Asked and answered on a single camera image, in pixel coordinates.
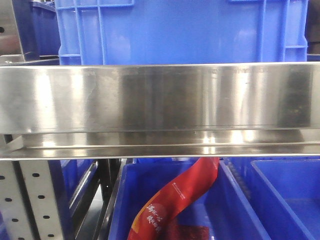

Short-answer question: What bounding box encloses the large light blue crate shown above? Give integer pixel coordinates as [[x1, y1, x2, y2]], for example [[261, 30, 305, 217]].
[[55, 0, 308, 65]]

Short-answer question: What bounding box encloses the dark blue bin upper left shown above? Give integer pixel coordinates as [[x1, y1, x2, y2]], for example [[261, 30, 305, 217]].
[[12, 0, 61, 61]]

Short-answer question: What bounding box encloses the blue bin below centre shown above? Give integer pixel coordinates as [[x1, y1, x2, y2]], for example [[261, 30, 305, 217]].
[[108, 160, 270, 240]]

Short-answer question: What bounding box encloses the blue bin below right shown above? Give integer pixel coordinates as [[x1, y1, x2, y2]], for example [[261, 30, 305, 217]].
[[222, 156, 320, 240]]

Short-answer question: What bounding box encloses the perforated steel upright post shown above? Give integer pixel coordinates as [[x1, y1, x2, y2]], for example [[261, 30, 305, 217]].
[[0, 160, 65, 240]]

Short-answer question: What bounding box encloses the red printed bag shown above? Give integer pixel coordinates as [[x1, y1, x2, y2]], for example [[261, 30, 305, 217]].
[[127, 157, 220, 240]]

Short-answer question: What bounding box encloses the blue bin below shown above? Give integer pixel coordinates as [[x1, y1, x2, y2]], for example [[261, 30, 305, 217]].
[[222, 156, 320, 240], [108, 160, 270, 240]]

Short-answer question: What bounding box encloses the stainless steel shelf rack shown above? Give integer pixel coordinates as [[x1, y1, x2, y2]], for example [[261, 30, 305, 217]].
[[0, 61, 320, 161]]

